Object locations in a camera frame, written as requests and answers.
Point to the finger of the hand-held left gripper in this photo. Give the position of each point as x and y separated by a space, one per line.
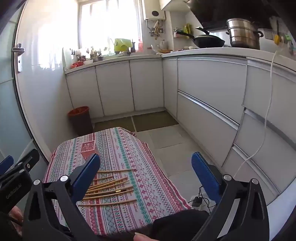
5 164
29 161

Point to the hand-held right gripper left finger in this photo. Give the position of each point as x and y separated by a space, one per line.
89 176

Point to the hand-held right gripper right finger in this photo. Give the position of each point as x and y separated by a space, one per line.
205 176

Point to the row of bamboo chopsticks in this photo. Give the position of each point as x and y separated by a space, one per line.
111 184

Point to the pink perforated plastic basket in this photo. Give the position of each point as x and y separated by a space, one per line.
86 148

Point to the black chopstick with gold band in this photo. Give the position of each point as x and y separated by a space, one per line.
115 191

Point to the person's left hand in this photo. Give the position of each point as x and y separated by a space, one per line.
16 214

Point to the person's right hand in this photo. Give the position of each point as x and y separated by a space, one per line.
142 238

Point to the black power adapter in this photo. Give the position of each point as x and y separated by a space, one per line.
207 207
197 201

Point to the patterned red green tablecloth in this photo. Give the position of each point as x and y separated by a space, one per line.
138 185

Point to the red trash bin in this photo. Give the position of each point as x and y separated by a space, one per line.
81 122

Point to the dark green floor mat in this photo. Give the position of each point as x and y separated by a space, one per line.
113 125
152 120

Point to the person's dark pants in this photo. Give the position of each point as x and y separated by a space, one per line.
175 224

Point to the white kitchen base cabinets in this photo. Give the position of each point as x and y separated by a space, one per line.
208 81

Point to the red bowl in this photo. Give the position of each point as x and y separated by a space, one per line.
77 64

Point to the white plastic jug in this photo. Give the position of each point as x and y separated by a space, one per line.
66 58

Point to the small metal pot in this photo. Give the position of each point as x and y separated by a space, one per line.
98 58

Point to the white kitchen countertop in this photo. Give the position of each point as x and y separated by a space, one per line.
231 52

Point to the black wok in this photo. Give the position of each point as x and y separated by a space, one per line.
208 41

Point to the yellow green plastic container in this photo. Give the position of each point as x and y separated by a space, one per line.
122 45

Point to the white kettle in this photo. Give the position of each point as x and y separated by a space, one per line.
161 45

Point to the stainless steel steamer pot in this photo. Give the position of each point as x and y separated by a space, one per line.
242 37

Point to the bright kitchen window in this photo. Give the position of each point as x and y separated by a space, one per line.
104 23

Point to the yellow hanging kitchen tool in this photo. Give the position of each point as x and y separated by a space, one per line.
277 39

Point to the water heater pipes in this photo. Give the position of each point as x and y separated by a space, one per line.
155 30

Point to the black range hood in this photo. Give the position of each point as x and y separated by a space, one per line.
219 9

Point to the white water heater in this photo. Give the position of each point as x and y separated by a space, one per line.
153 9

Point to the white wall outlet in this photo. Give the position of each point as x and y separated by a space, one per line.
269 34

